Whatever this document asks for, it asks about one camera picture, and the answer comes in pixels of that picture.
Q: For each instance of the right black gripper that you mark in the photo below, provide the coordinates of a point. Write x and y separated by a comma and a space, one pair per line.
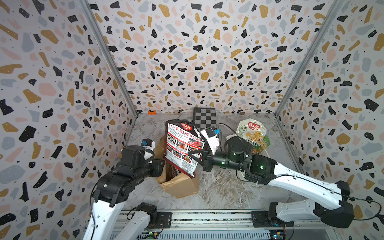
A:
209, 161

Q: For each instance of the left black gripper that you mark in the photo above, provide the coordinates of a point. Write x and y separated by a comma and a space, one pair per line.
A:
158, 167

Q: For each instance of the brown paper bag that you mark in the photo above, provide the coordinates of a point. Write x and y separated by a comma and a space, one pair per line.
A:
171, 180

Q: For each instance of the red black white sauce packet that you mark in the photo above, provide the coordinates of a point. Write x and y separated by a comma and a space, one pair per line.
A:
181, 138

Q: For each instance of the large white yellow snack packet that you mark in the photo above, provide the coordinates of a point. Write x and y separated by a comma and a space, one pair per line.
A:
255, 133

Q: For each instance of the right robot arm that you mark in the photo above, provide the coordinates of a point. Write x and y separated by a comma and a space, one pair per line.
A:
327, 202

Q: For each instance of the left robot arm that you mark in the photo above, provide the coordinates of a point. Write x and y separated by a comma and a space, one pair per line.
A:
112, 190

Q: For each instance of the black white chessboard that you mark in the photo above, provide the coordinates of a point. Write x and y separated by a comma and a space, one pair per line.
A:
204, 118

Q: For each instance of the white perforated plastic basket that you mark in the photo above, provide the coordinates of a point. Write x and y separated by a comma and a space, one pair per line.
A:
262, 152

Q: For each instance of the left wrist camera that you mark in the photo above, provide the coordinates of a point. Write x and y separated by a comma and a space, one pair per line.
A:
149, 146

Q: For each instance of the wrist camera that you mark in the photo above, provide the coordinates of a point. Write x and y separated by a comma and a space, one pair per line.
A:
211, 135
149, 146

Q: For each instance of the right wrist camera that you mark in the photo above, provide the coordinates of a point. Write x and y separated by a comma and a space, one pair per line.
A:
211, 135

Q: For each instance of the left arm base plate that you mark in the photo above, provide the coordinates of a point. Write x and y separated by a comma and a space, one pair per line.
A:
158, 220

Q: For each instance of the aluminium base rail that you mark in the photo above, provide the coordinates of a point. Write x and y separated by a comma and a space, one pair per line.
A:
219, 225

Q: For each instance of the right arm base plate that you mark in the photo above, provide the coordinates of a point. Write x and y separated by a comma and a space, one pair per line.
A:
261, 219

